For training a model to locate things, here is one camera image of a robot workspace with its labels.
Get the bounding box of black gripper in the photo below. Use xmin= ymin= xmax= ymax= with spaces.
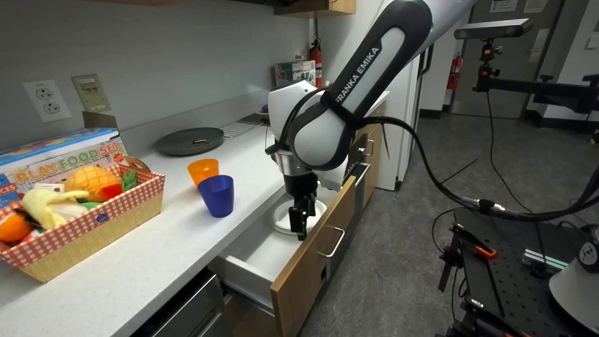
xmin=285 ymin=174 xmax=318 ymax=239

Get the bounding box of blue plastic cup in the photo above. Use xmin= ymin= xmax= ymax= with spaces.
xmin=198 ymin=174 xmax=234 ymax=217

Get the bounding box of wooden drawer with metal handle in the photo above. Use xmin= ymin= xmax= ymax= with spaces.
xmin=210 ymin=178 xmax=356 ymax=337

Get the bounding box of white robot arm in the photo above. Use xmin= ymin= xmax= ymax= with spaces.
xmin=266 ymin=0 xmax=475 ymax=239

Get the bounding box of white plate in drawer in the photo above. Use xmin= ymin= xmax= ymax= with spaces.
xmin=271 ymin=198 xmax=328 ymax=234

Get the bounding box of orange plastic cup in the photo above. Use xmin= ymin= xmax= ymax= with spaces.
xmin=187 ymin=159 xmax=219 ymax=185

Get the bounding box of white refrigerator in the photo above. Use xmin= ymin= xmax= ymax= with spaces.
xmin=376 ymin=47 xmax=442 ymax=191

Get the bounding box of dark round plate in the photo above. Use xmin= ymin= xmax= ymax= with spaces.
xmin=155 ymin=127 xmax=225 ymax=157

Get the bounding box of colourful box on counter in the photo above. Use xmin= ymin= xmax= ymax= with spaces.
xmin=273 ymin=60 xmax=316 ymax=88

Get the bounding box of red fire extinguisher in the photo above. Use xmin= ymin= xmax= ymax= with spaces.
xmin=447 ymin=54 xmax=464 ymax=91
xmin=309 ymin=39 xmax=324 ymax=88

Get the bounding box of toy pineapple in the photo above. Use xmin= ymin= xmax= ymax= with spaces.
xmin=64 ymin=165 xmax=122 ymax=202

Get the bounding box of black perforated cart table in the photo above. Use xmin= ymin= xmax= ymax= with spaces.
xmin=438 ymin=208 xmax=599 ymax=337

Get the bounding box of yellow toy banana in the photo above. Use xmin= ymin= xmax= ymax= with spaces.
xmin=22 ymin=187 xmax=88 ymax=230

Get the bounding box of play food cardboard box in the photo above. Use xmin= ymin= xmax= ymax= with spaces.
xmin=0 ymin=127 xmax=125 ymax=206

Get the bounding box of checkered toy food basket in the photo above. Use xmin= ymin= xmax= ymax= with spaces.
xmin=0 ymin=172 xmax=165 ymax=282

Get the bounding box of toy orange fruit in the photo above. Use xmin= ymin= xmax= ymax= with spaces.
xmin=0 ymin=213 xmax=34 ymax=243

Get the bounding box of wooden cabinet door with handle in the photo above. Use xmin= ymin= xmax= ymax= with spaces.
xmin=348 ymin=125 xmax=382 ymax=209

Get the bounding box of beige wall switch plate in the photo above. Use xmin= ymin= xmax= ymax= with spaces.
xmin=71 ymin=73 xmax=110 ymax=112

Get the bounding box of white wall power outlet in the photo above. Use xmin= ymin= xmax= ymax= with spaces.
xmin=24 ymin=80 xmax=71 ymax=123

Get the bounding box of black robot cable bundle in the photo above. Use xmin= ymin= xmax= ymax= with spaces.
xmin=361 ymin=114 xmax=599 ymax=223

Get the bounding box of black camera tripod rig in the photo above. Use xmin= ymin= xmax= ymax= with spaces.
xmin=453 ymin=18 xmax=599 ymax=114

